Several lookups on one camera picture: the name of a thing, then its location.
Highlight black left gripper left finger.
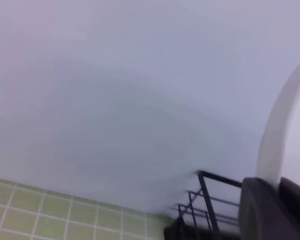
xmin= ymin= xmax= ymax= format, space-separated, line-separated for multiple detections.
xmin=238 ymin=177 xmax=300 ymax=240

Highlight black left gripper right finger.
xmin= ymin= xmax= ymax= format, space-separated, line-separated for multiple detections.
xmin=278 ymin=177 xmax=300 ymax=224

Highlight white round plate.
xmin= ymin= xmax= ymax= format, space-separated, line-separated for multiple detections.
xmin=256 ymin=63 xmax=300 ymax=189

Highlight black wire dish rack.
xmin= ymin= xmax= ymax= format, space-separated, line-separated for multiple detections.
xmin=163 ymin=170 xmax=242 ymax=240

